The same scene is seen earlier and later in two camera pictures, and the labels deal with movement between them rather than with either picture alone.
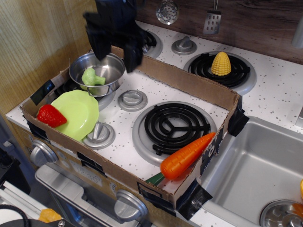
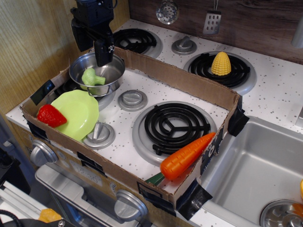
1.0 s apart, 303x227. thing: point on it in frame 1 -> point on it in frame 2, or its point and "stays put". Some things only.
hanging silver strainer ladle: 167,12 stays put
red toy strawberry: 49,115 stays put
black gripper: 116,22 -> 94,18
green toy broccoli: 89,78 stays put
